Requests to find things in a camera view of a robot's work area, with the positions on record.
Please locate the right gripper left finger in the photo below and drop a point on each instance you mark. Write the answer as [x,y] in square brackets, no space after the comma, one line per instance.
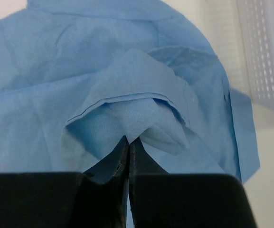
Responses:
[96,198]

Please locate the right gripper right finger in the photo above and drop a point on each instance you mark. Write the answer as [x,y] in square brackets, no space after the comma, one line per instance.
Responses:
[162,200]

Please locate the light blue long sleeve shirt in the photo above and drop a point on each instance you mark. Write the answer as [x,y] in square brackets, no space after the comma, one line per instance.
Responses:
[78,75]

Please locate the white plastic basket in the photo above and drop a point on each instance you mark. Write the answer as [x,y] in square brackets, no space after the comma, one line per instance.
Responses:
[257,26]

